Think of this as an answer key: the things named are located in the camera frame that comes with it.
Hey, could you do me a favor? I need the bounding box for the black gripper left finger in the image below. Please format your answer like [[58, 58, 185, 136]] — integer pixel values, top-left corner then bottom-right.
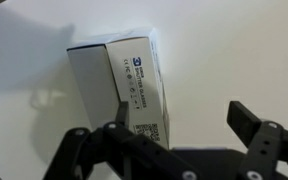
[[43, 101, 199, 180]]

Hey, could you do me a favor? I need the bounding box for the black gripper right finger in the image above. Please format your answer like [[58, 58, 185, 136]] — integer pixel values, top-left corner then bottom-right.
[[226, 100, 288, 180]]

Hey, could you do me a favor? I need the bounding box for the small white shutter glasses box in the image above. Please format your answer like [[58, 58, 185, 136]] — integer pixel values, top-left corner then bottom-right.
[[104, 27, 171, 150]]

